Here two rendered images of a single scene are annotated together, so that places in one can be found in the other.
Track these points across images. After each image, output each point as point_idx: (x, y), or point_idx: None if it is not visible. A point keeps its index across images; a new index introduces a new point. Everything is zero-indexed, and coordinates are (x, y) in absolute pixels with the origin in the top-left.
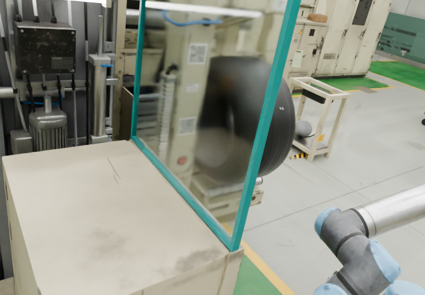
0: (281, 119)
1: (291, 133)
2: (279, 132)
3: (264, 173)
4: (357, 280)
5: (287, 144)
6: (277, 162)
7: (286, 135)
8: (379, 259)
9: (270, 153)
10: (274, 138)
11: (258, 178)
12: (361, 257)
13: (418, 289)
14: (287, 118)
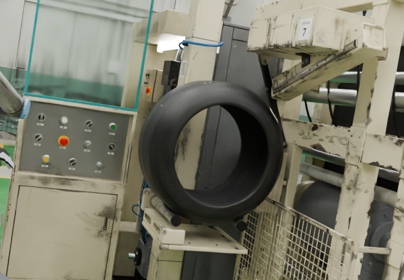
0: (154, 115)
1: (151, 130)
2: (148, 126)
3: (151, 184)
4: None
5: (146, 142)
6: (145, 165)
7: (148, 130)
8: None
9: (141, 146)
10: (144, 130)
11: (173, 214)
12: None
13: None
14: (156, 115)
